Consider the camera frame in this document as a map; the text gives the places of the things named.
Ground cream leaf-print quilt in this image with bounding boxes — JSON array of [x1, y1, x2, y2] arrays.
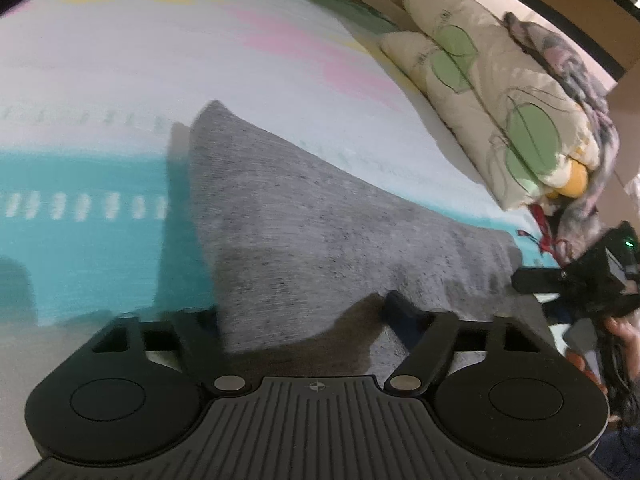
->
[[381, 0, 587, 210]]

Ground person's right hand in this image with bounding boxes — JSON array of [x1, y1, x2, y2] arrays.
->
[[569, 309, 640, 386]]

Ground red strap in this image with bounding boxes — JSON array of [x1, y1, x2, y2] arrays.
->
[[516, 202, 569, 264]]

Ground grey pink floral blanket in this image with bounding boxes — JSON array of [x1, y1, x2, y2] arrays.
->
[[503, 12, 620, 263]]

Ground pastel flower bedsheet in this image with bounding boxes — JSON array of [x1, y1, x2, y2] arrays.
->
[[1, 0, 549, 401]]

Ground grey knit pants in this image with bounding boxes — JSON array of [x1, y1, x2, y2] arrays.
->
[[188, 101, 551, 380]]

